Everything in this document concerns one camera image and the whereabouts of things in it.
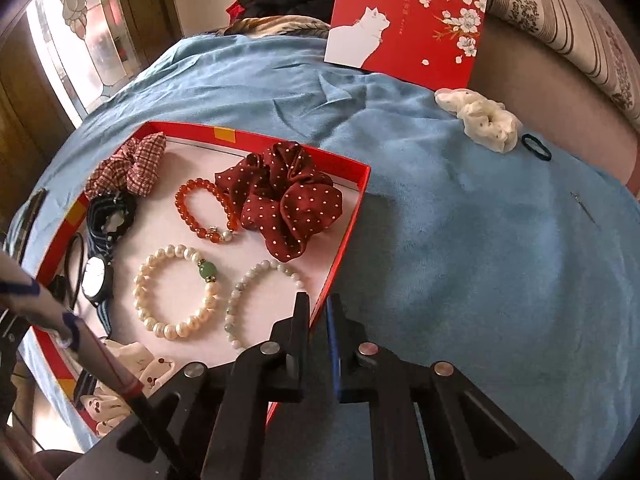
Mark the striped floral pillow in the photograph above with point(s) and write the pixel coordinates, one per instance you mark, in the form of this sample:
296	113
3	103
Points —
575	10

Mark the wristwatch with striped band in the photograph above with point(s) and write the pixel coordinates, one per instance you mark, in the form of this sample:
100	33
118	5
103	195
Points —
95	275

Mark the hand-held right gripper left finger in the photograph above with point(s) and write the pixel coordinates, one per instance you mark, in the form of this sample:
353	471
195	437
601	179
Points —
300	330

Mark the red garment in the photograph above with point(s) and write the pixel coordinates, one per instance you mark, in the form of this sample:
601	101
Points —
245	5

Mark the white cherry print scrunchie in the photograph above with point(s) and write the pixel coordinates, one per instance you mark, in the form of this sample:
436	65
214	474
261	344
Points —
125	355

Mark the stained glass window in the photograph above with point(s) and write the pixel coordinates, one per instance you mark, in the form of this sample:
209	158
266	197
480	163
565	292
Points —
85	35

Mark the dark red polka dot scrunchie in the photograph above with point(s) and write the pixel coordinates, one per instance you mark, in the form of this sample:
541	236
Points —
290	200

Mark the thin metal pin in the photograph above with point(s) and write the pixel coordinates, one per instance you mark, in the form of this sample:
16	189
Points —
584	206

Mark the red box tray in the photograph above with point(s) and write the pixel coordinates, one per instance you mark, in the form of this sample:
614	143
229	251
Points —
170	290

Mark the white speckled scrunchie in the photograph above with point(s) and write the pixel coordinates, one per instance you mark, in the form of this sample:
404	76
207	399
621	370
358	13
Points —
480	120

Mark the taupe mattress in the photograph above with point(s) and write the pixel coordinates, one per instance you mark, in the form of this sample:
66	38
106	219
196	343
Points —
550	95

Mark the tan patterned cloth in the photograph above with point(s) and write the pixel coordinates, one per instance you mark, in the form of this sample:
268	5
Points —
280	25

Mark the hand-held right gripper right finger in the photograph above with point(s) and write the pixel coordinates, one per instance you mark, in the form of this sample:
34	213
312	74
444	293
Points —
332	350

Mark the black smartphone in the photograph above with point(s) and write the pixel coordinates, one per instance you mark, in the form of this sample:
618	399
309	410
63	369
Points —
32	215

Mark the blue blanket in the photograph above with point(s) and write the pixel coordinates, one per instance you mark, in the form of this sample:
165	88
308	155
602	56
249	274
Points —
450	260

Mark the red box lid with cat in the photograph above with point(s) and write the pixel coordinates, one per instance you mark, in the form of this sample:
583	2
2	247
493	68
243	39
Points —
425	35

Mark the wooden door frame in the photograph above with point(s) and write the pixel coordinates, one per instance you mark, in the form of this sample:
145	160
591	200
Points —
25	110

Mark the red plaid scrunchie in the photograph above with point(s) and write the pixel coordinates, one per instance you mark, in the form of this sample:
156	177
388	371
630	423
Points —
140	160

